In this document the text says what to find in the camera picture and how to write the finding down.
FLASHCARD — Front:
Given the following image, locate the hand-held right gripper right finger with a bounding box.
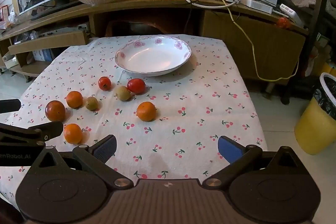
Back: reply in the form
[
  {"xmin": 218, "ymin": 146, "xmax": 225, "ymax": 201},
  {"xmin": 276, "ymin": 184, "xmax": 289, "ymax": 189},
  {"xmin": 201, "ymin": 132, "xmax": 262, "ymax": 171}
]
[{"xmin": 202, "ymin": 135, "xmax": 314, "ymax": 190}]

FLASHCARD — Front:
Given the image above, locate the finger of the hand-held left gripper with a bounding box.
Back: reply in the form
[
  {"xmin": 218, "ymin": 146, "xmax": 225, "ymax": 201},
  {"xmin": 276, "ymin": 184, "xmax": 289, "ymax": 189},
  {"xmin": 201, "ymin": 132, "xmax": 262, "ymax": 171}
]
[
  {"xmin": 0, "ymin": 121, "xmax": 64, "ymax": 147},
  {"xmin": 0, "ymin": 99, "xmax": 22, "ymax": 114}
]

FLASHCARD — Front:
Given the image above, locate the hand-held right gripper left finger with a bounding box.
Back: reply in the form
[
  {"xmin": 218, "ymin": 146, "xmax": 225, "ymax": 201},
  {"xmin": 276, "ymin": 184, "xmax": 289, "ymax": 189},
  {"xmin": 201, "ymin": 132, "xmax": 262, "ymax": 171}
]
[{"xmin": 22, "ymin": 134, "xmax": 134, "ymax": 190}]

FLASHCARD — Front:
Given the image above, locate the large red tomato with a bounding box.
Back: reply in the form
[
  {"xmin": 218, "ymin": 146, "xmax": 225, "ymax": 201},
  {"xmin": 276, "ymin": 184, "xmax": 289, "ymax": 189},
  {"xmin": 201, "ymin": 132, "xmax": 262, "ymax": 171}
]
[{"xmin": 45, "ymin": 100, "xmax": 66, "ymax": 122}]

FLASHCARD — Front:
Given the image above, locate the small yellow-green fruit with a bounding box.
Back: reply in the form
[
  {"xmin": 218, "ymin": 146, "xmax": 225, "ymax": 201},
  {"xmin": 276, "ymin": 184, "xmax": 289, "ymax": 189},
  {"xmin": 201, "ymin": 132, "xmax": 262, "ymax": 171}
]
[
  {"xmin": 85, "ymin": 96, "xmax": 99, "ymax": 111},
  {"xmin": 116, "ymin": 86, "xmax": 131, "ymax": 102}
]

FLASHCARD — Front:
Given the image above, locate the small red tomato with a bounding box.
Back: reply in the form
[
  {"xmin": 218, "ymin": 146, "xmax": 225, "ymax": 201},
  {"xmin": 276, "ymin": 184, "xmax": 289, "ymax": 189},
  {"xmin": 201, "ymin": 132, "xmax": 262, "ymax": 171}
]
[{"xmin": 98, "ymin": 76, "xmax": 112, "ymax": 91}]

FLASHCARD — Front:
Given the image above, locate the medium red tomato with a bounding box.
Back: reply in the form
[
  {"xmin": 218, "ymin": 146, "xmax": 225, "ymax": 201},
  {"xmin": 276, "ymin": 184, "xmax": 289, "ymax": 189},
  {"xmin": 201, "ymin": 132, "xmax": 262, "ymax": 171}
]
[{"xmin": 127, "ymin": 78, "xmax": 146, "ymax": 95}]

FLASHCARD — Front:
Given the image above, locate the white floral plate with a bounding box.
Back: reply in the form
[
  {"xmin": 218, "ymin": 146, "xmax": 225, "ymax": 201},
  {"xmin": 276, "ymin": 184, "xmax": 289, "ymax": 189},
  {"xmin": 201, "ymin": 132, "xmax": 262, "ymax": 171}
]
[{"xmin": 115, "ymin": 35, "xmax": 192, "ymax": 77}]

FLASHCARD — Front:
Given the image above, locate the blue and white box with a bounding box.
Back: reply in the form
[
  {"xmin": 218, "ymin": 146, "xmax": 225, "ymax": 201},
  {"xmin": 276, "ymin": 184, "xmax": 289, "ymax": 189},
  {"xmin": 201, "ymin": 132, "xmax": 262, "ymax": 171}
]
[{"xmin": 33, "ymin": 48, "xmax": 55, "ymax": 62}]

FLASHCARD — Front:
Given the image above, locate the cherry print tablecloth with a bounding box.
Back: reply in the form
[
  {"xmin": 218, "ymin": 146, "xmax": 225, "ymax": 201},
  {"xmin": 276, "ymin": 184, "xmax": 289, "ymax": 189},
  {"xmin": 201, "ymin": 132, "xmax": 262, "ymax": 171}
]
[{"xmin": 0, "ymin": 34, "xmax": 268, "ymax": 205}]

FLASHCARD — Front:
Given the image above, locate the yellow trash bin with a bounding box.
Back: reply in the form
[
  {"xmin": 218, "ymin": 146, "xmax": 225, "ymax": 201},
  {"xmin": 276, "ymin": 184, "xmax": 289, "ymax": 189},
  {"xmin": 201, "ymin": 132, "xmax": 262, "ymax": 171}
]
[{"xmin": 294, "ymin": 72, "xmax": 336, "ymax": 156}]

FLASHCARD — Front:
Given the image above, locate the grey media player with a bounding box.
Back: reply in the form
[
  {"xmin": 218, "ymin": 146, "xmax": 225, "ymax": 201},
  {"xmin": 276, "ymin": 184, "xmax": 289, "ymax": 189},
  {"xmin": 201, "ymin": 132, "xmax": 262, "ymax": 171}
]
[{"xmin": 36, "ymin": 24, "xmax": 88, "ymax": 38}]

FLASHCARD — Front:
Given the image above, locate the black waste bin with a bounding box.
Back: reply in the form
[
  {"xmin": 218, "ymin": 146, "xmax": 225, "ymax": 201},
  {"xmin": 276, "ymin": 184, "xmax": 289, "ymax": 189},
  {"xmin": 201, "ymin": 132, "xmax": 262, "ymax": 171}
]
[{"xmin": 312, "ymin": 72, "xmax": 336, "ymax": 120}]

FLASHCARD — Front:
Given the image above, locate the wooden television cabinet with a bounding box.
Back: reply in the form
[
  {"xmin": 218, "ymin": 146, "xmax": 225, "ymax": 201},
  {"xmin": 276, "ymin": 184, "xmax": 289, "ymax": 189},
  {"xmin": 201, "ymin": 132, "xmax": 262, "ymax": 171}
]
[{"xmin": 0, "ymin": 0, "xmax": 309, "ymax": 86}]

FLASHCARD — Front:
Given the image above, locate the small red object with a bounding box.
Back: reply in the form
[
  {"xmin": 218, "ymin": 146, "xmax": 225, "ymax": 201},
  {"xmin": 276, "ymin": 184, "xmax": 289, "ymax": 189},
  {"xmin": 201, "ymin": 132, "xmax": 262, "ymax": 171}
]
[{"xmin": 277, "ymin": 17, "xmax": 291, "ymax": 29}]

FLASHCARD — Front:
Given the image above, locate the white rectangular box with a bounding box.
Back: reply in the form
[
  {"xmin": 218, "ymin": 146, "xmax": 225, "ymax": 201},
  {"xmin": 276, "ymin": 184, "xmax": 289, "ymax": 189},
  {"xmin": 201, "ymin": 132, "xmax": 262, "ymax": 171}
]
[{"xmin": 240, "ymin": 0, "xmax": 273, "ymax": 14}]

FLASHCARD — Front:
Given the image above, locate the white printed device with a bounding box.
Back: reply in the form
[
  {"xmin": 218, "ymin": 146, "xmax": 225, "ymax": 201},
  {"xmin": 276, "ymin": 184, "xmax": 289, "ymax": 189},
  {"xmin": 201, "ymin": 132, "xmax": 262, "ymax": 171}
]
[{"xmin": 280, "ymin": 4, "xmax": 303, "ymax": 24}]

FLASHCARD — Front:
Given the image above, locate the tangle of cables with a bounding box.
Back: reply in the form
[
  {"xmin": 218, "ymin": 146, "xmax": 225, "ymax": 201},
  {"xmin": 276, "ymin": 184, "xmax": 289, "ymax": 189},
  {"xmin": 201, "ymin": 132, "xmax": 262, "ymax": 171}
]
[{"xmin": 163, "ymin": 0, "xmax": 300, "ymax": 82}]

